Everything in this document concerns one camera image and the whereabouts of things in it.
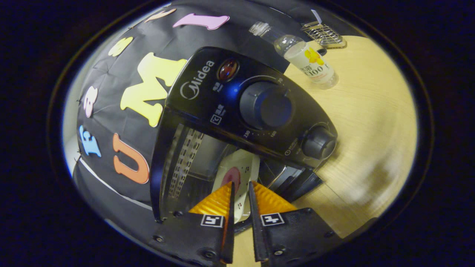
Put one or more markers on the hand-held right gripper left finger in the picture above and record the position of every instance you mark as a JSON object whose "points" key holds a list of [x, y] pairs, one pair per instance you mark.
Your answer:
{"points": [[193, 237]]}

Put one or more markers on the clear plastic bottle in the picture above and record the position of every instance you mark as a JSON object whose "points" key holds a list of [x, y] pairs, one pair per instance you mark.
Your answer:
{"points": [[308, 61]]}

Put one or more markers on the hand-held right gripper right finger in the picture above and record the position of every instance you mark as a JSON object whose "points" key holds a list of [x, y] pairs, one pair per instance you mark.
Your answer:
{"points": [[293, 233]]}

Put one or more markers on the pink round food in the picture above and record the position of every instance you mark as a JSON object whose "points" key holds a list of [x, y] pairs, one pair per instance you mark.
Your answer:
{"points": [[232, 176]]}

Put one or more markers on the small black cap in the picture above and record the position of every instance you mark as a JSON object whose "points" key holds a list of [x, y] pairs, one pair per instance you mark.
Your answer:
{"points": [[322, 52]]}

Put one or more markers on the black electric oven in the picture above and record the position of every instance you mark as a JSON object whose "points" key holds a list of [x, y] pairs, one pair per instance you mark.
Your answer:
{"points": [[230, 100]]}

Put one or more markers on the metal spoon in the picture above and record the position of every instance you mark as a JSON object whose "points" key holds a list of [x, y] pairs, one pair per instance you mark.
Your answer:
{"points": [[316, 16]]}

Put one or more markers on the white square plate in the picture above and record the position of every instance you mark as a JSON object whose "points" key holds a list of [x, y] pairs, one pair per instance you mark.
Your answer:
{"points": [[246, 167]]}

